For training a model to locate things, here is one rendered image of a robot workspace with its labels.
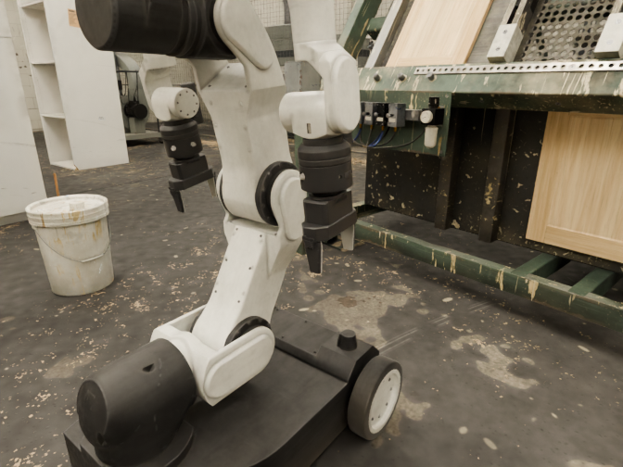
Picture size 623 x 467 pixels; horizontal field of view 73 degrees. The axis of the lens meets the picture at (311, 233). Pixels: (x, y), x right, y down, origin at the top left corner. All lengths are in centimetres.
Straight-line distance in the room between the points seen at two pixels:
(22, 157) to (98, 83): 201
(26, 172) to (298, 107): 268
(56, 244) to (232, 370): 120
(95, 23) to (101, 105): 432
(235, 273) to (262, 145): 29
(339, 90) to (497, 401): 100
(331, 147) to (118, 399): 55
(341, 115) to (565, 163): 126
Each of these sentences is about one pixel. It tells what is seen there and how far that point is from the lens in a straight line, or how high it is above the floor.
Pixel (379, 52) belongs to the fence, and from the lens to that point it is 206.
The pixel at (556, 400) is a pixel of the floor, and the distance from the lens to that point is 144.
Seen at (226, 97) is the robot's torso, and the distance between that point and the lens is 87.
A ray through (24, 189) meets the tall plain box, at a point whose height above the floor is 20.
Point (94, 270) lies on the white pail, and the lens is 199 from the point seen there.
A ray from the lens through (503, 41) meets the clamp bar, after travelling 171.
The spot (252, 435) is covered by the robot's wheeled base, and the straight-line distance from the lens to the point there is 95.
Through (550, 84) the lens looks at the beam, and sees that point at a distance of 157.
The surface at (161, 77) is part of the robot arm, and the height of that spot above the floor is 85.
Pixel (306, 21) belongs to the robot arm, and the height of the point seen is 92.
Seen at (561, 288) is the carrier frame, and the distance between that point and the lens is 168.
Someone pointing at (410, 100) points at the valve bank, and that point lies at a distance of 181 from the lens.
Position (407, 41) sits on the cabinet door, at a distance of 204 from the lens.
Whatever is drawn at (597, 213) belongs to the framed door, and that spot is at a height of 40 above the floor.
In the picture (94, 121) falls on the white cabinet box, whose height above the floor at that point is 47.
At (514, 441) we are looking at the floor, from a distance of 127.
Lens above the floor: 84
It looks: 20 degrees down
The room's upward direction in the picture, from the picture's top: straight up
